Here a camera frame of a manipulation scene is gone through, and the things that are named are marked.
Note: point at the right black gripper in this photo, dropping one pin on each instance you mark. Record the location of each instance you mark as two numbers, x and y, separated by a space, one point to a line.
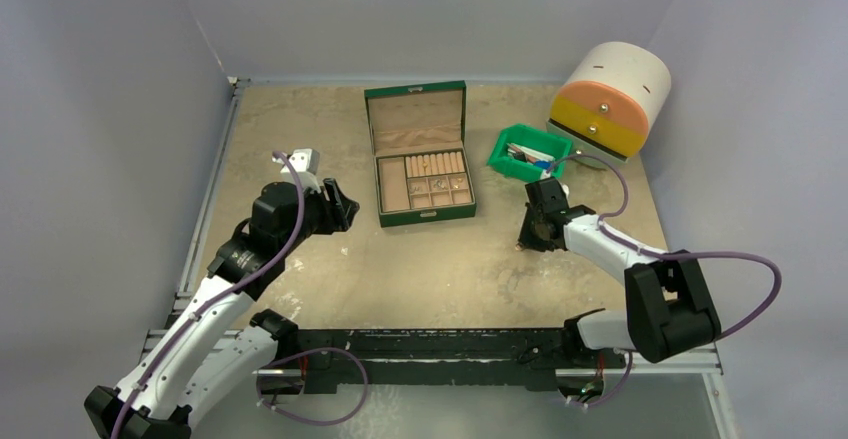
539 222

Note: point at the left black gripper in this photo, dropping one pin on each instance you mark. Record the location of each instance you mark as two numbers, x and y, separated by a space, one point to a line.
337 212

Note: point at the green jewelry box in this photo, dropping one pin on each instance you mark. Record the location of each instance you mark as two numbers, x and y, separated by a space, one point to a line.
414 119

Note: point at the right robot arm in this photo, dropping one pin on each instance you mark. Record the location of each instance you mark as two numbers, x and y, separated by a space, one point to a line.
668 307

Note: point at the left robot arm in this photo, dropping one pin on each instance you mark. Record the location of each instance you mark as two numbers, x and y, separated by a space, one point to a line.
187 373

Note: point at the green plastic bin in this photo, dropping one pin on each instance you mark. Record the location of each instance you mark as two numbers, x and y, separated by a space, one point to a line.
524 153

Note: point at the round drawer cabinet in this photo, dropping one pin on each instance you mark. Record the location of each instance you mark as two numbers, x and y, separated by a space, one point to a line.
608 105

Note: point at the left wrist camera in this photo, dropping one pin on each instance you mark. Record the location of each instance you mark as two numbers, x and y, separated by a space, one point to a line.
302 164

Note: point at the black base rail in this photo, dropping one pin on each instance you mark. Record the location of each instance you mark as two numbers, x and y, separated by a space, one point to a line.
536 359

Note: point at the aluminium frame rail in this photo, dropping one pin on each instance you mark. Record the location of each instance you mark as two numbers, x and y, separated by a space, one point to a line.
194 261

